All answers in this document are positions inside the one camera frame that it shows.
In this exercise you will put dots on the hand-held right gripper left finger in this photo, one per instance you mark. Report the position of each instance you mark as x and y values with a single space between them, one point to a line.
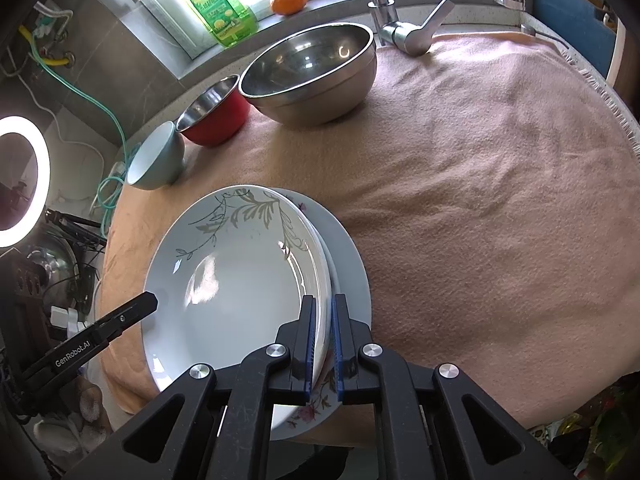
311 340

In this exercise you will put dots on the black tripod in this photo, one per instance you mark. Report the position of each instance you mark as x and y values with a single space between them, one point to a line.
75 225

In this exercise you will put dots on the person's left hand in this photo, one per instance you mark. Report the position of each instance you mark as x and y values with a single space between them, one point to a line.
90 400

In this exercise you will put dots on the green printed bag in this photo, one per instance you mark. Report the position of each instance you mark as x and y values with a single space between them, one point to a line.
610 430

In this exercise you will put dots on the orange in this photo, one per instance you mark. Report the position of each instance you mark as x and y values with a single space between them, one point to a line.
289 1

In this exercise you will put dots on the steel pot lid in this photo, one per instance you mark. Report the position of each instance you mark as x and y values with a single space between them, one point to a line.
55 265

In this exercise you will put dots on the white plate with leaf pattern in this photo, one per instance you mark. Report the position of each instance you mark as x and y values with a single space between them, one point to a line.
240 280

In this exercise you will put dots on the large stainless steel bowl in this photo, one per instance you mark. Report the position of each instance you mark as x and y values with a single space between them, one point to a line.
310 95

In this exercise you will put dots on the pink towel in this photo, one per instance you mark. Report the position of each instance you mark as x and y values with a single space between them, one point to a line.
475 210

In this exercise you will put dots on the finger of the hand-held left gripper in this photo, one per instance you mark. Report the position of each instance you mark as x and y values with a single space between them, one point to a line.
135 307

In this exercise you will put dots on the green dish soap bottle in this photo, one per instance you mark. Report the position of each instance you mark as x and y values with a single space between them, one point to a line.
220 5

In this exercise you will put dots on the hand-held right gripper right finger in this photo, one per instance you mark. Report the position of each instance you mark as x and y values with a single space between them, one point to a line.
340 350

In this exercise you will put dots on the light blue ceramic bowl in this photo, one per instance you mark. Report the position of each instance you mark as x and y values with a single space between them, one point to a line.
160 160

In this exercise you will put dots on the chrome faucet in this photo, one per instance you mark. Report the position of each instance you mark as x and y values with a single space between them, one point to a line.
405 35

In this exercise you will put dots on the white plate with pink flowers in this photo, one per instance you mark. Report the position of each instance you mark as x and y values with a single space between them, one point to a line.
350 265

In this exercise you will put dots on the red steel bowl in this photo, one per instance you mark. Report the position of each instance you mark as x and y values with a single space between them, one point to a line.
220 120

